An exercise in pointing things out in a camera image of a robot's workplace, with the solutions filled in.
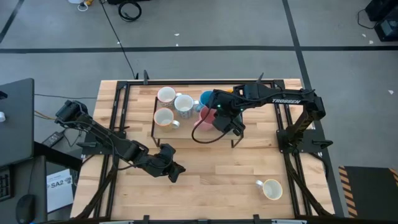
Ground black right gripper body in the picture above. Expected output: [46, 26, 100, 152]
[211, 113, 247, 138]

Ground pink faceted mug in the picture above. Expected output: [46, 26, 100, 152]
[193, 106, 218, 132]

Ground white mug blue floral pattern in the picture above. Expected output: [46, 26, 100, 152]
[173, 93, 200, 120]

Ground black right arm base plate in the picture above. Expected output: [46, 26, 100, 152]
[276, 128, 325, 154]

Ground white mug grey diamond pattern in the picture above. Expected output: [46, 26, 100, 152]
[156, 86, 183, 109]

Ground wooden shelf black metal legs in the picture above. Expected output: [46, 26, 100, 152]
[150, 95, 244, 149]

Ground black keyboard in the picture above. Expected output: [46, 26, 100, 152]
[0, 167, 14, 202]

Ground dark grey desk panel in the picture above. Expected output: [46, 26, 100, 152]
[0, 77, 35, 167]

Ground white mug yellow dot pattern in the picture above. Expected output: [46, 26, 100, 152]
[152, 107, 181, 129]

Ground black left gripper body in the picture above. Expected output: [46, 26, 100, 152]
[141, 146, 177, 179]

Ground yellow mug white inside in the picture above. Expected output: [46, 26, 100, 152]
[255, 178, 284, 201]

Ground blue faceted mug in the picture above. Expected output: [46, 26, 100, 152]
[198, 90, 216, 110]

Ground black desk beam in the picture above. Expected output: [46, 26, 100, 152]
[33, 141, 83, 171]

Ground black aluminium table frame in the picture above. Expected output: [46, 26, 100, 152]
[73, 71, 335, 224]

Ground black computer mouse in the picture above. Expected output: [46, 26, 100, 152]
[15, 194, 37, 224]

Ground black power adapter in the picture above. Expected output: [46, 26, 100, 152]
[41, 131, 65, 149]

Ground white printed paper sheet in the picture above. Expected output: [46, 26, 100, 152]
[45, 168, 75, 214]

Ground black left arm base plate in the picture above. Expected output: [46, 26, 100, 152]
[81, 129, 127, 156]

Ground black floor cable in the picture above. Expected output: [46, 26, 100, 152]
[98, 0, 139, 80]

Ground black hazard striped mat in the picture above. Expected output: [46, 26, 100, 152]
[338, 165, 398, 218]

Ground yellow floor cable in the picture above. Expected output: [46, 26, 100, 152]
[33, 110, 58, 121]

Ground coiled black cable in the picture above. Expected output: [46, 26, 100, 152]
[118, 0, 143, 23]

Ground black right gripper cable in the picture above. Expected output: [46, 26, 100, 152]
[191, 104, 229, 145]

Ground black equipment box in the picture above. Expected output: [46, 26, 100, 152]
[364, 0, 398, 43]

